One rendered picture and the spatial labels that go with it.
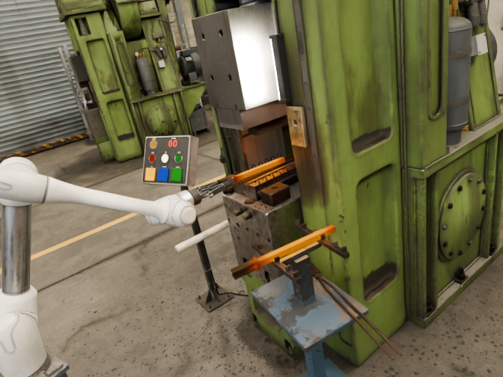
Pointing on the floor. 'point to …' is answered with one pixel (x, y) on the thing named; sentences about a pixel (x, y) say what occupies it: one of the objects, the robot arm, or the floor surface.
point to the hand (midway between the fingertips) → (227, 182)
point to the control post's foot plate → (214, 299)
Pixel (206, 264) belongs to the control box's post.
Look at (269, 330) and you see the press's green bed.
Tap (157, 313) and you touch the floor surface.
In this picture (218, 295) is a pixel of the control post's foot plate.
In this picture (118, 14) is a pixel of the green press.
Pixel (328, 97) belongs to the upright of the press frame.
